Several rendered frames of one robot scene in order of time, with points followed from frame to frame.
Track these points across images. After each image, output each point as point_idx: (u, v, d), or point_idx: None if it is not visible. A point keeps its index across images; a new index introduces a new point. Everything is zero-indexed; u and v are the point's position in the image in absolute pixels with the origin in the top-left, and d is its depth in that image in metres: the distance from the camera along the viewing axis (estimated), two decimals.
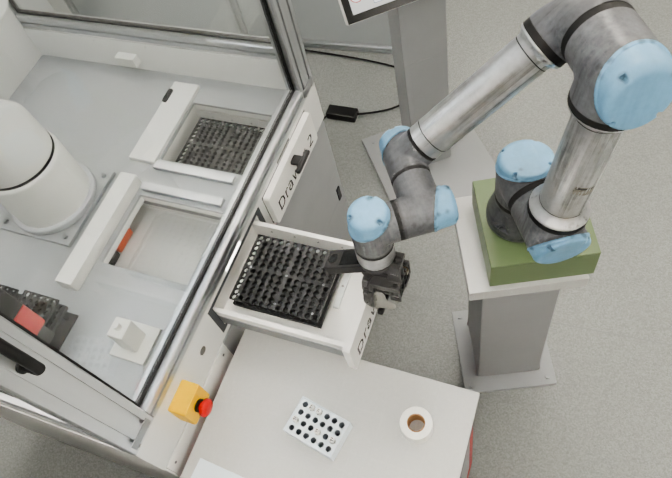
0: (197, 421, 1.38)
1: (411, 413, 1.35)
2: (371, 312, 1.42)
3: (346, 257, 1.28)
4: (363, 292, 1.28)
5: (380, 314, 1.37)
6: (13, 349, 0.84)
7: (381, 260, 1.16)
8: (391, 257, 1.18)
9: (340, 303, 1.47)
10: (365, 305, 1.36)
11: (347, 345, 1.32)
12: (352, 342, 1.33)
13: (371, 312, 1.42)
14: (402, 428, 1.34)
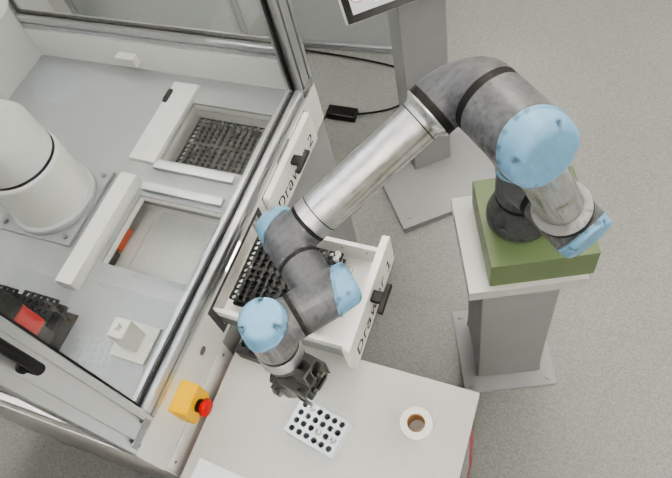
0: (197, 421, 1.38)
1: (411, 413, 1.35)
2: (371, 312, 1.42)
3: None
4: (271, 388, 1.14)
5: (380, 314, 1.37)
6: (13, 349, 0.84)
7: (279, 367, 1.02)
8: (293, 364, 1.03)
9: None
10: (365, 305, 1.36)
11: (347, 345, 1.32)
12: (352, 342, 1.33)
13: (371, 312, 1.42)
14: (402, 428, 1.34)
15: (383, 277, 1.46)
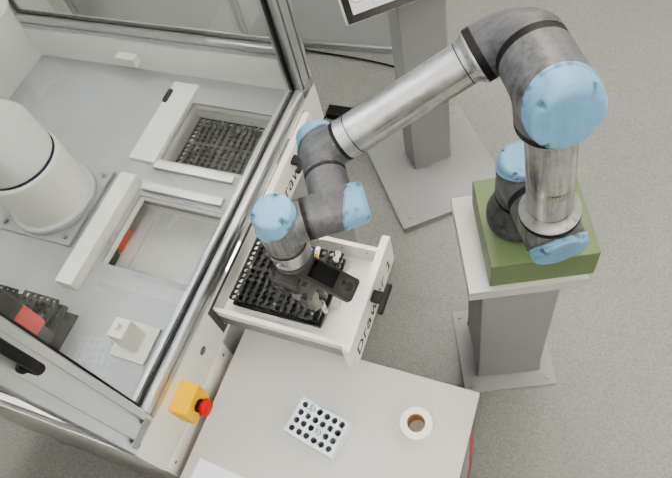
0: (197, 421, 1.38)
1: (411, 413, 1.35)
2: (371, 312, 1.42)
3: (330, 277, 1.17)
4: None
5: (380, 314, 1.37)
6: (13, 349, 0.84)
7: None
8: None
9: (340, 303, 1.47)
10: (365, 305, 1.36)
11: (347, 345, 1.32)
12: (352, 342, 1.33)
13: (371, 312, 1.42)
14: (402, 428, 1.34)
15: (383, 277, 1.46)
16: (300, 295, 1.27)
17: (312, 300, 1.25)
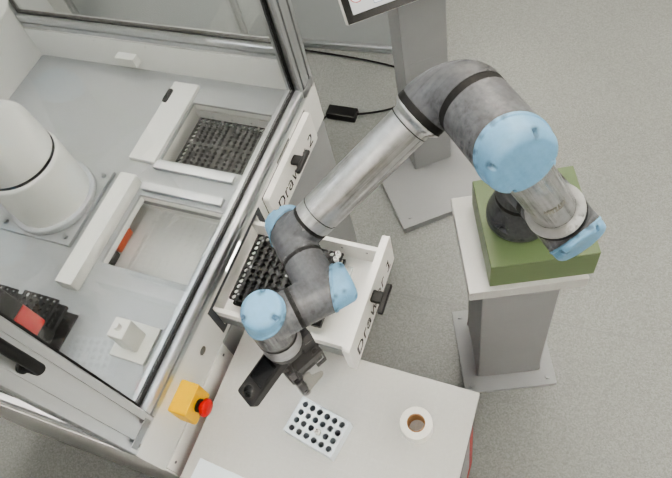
0: (197, 421, 1.38)
1: (411, 413, 1.35)
2: (371, 312, 1.42)
3: (259, 376, 1.17)
4: (298, 385, 1.20)
5: (380, 314, 1.37)
6: (13, 349, 0.84)
7: (297, 336, 1.11)
8: None
9: None
10: (365, 305, 1.36)
11: (347, 345, 1.32)
12: (352, 342, 1.33)
13: (371, 312, 1.42)
14: (402, 428, 1.34)
15: (383, 277, 1.46)
16: None
17: None
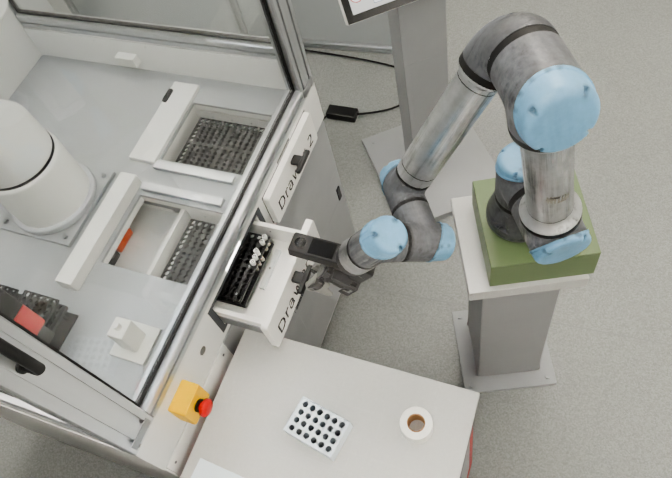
0: (197, 421, 1.38)
1: (411, 413, 1.35)
2: (294, 292, 1.48)
3: (316, 246, 1.28)
4: (319, 281, 1.31)
5: (299, 293, 1.43)
6: (13, 349, 0.84)
7: (369, 270, 1.22)
8: None
9: (266, 284, 1.53)
10: (285, 285, 1.42)
11: (265, 322, 1.38)
12: (270, 320, 1.39)
13: (294, 292, 1.48)
14: (402, 428, 1.34)
15: (307, 259, 1.52)
16: None
17: None
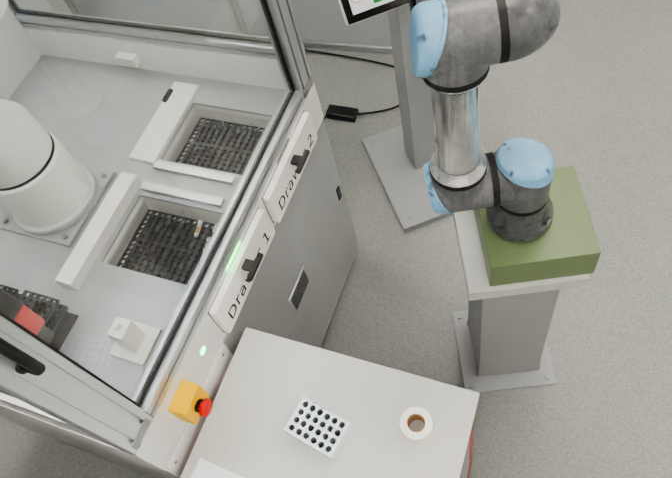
0: (197, 421, 1.38)
1: (411, 413, 1.35)
2: (245, 280, 1.52)
3: None
4: None
5: (249, 280, 1.47)
6: (13, 349, 0.84)
7: None
8: None
9: None
10: (234, 272, 1.47)
11: (214, 308, 1.42)
12: (219, 306, 1.43)
13: (245, 280, 1.52)
14: (402, 428, 1.34)
15: (260, 248, 1.56)
16: None
17: None
